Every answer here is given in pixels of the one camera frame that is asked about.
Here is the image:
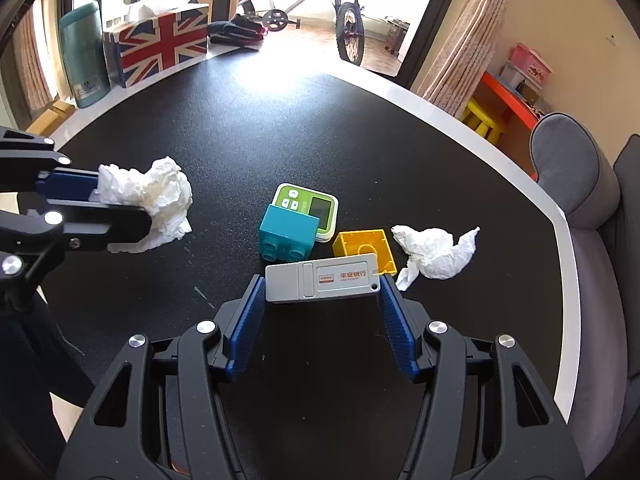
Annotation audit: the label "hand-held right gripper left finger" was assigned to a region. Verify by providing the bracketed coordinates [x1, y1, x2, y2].
[59, 275, 266, 480]

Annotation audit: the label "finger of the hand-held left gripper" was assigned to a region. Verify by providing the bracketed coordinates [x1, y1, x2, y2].
[0, 204, 155, 286]
[0, 127, 103, 206]

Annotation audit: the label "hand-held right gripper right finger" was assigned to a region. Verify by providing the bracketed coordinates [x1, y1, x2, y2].
[377, 274, 586, 480]

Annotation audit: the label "white tissue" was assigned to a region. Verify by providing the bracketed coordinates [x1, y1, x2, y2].
[95, 156, 194, 255]
[391, 225, 481, 292]

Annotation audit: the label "yellow toy block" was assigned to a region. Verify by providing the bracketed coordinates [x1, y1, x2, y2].
[332, 229, 398, 276]

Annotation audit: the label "white rectangular plastic device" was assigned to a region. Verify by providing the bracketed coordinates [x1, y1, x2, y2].
[265, 254, 382, 304]

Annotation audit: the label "teal toy block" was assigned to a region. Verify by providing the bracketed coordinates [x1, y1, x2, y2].
[258, 203, 321, 264]

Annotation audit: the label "green white digital timer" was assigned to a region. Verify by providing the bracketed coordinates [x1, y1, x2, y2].
[272, 183, 340, 237]

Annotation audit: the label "cardboard box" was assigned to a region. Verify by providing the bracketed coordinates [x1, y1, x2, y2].
[27, 100, 76, 136]

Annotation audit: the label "person's left leg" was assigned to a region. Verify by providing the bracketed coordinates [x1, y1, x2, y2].
[0, 290, 98, 480]

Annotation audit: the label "teal thermos bottle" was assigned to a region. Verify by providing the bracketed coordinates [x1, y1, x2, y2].
[59, 1, 111, 109]

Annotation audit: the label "pink patterned curtain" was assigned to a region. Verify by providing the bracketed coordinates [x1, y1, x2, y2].
[10, 5, 61, 116]
[415, 0, 526, 118]

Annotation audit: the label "flag print tissue box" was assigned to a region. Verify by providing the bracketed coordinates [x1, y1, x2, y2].
[102, 2, 210, 90]

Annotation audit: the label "grey sofa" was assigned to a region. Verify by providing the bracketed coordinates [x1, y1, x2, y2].
[530, 112, 640, 480]

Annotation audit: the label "black gloves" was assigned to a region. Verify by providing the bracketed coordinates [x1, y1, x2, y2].
[207, 15, 268, 51]

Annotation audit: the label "yellow plastic stool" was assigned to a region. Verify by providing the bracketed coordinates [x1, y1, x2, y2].
[460, 99, 506, 138]

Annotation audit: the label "red children's table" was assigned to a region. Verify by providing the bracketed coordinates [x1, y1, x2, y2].
[480, 71, 543, 133]

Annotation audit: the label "white storage box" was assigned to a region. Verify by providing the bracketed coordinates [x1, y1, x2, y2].
[502, 60, 543, 106]

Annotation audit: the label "pink storage box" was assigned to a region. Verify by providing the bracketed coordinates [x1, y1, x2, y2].
[510, 42, 553, 86]

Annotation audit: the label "black sliding door frame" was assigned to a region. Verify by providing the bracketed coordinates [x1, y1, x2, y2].
[210, 0, 473, 91]

